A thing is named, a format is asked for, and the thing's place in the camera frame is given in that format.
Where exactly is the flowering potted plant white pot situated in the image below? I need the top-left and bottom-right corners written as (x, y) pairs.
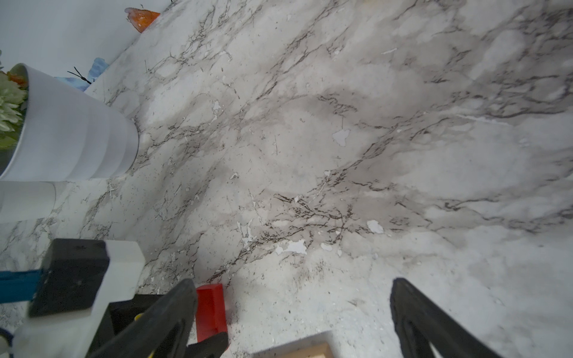
top-left (1, 64), bottom-right (139, 182)

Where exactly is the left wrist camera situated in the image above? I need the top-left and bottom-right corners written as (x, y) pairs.
top-left (1, 239), bottom-right (146, 357)

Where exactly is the natural wood block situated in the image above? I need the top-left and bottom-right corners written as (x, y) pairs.
top-left (252, 331), bottom-right (336, 358)

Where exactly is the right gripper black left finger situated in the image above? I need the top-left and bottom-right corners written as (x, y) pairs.
top-left (90, 278), bottom-right (198, 358)

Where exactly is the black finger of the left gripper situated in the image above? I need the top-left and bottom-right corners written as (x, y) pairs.
top-left (184, 332), bottom-right (229, 358)

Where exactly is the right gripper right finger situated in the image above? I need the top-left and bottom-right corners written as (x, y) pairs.
top-left (390, 277), bottom-right (499, 357)

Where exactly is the red block short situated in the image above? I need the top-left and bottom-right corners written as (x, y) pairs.
top-left (195, 283), bottom-right (228, 342)

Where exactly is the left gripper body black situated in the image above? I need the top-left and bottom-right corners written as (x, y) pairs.
top-left (86, 294), bottom-right (162, 357)

